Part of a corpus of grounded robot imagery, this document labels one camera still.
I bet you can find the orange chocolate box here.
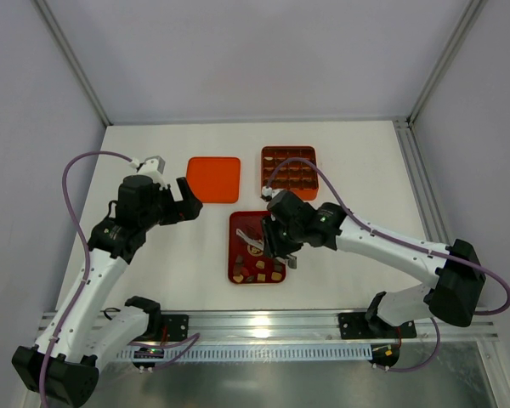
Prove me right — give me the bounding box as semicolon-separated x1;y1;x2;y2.
261;145;319;201

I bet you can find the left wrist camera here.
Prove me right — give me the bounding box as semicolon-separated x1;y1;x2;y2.
136;156;166;183

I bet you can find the orange box lid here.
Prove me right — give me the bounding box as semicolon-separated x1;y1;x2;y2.
186;156;241;204

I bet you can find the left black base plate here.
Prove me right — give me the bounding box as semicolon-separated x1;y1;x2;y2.
153;314;190;343

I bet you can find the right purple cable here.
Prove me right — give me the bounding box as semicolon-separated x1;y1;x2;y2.
261;157;510;375

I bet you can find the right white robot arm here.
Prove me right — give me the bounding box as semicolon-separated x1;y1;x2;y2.
261;188;485;337

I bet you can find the aluminium mounting rail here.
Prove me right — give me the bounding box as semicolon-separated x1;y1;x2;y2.
164;309;499;345

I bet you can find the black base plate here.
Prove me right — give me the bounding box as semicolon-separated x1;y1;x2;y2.
153;314;190;343
337;312;417;340

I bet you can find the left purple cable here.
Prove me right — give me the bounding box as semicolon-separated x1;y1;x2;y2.
37;151;201;408

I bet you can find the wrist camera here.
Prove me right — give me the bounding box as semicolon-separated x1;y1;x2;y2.
260;185;282;202
136;156;166;183

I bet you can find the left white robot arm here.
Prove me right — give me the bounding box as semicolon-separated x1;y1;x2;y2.
12;175;202;407

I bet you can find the purple cable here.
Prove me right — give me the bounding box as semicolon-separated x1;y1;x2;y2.
37;151;201;408
261;157;510;375

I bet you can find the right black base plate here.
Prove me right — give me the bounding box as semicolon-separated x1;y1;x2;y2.
337;312;417;340

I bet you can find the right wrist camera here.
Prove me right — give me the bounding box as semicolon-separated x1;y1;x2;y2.
260;185;282;202

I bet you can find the slotted cable duct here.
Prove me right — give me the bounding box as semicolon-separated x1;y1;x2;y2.
113;343;372;364

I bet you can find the red lacquer tray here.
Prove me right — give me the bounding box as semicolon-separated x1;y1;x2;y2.
228;211;287;286

